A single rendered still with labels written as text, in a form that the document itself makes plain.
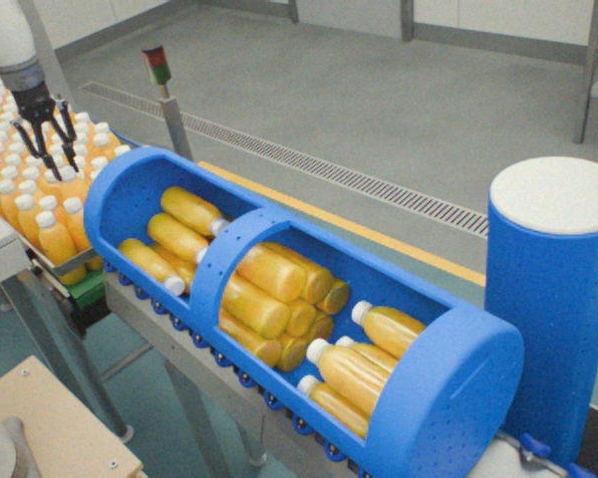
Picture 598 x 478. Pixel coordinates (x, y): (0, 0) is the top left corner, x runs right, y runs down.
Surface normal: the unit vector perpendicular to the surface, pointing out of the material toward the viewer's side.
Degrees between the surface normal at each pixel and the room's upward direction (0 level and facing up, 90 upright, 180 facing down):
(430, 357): 15
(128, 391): 0
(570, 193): 0
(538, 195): 0
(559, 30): 90
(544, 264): 90
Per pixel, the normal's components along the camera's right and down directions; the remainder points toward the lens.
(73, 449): -0.11, -0.73
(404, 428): -0.67, -0.04
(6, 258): 0.68, 0.37
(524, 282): -0.63, 0.55
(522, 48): -0.69, 0.33
